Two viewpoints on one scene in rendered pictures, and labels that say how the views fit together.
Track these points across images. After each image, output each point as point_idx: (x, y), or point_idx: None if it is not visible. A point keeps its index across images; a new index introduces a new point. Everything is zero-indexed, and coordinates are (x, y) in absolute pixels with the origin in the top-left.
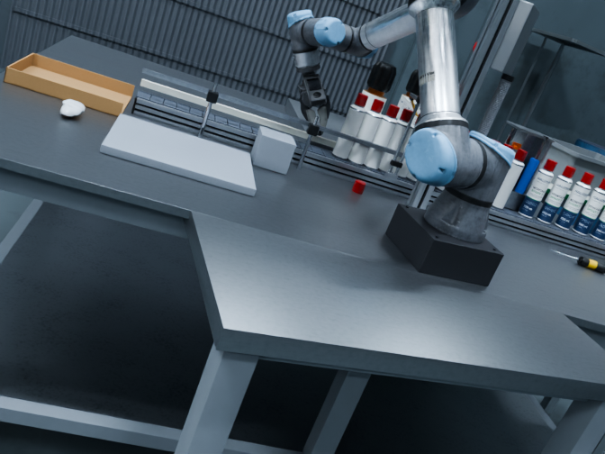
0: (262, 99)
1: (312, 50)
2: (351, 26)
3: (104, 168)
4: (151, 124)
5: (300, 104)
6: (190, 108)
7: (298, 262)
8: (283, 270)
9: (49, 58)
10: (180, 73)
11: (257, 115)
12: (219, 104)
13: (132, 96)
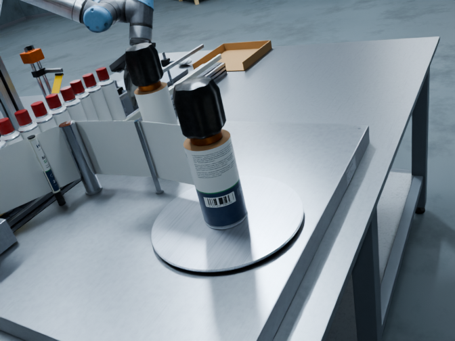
0: (396, 126)
1: (142, 28)
2: (99, 3)
3: (121, 76)
4: (174, 75)
5: (334, 131)
6: (198, 75)
7: (30, 110)
8: (29, 107)
9: (308, 47)
10: (409, 78)
11: (278, 116)
12: (190, 74)
13: (248, 70)
